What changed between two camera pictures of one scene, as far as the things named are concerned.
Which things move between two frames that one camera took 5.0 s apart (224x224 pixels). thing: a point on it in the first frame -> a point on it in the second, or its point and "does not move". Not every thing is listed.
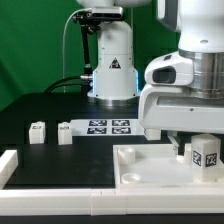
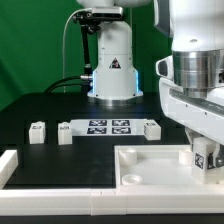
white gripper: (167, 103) -> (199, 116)
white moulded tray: (157, 167) does not move
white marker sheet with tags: (107, 127) does not move
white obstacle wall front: (111, 202) does not move
